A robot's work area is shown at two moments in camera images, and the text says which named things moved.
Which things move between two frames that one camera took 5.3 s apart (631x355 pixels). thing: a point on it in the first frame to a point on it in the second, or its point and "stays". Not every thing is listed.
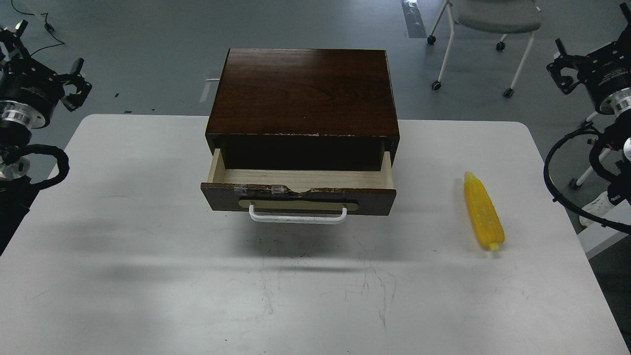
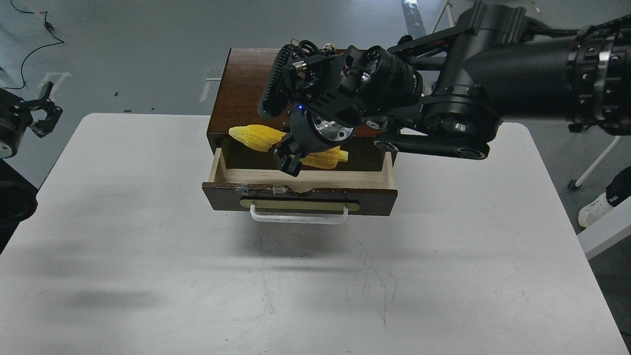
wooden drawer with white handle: [298, 195] stays
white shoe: [601, 207] stays
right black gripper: [606, 71] to [319, 89]
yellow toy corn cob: [487, 220] to [264, 138]
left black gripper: [23, 79] to [16, 116]
